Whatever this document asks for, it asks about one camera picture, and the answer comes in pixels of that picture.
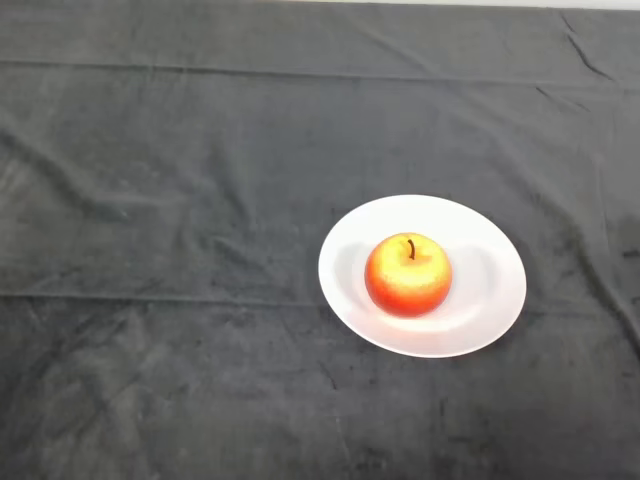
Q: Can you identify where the red yellow apple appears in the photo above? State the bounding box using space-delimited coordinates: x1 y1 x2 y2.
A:
364 232 453 320

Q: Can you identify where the white round plate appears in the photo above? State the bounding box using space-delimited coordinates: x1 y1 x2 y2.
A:
317 194 528 359

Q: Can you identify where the black cloth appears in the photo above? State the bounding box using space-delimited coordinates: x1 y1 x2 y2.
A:
0 0 640 480

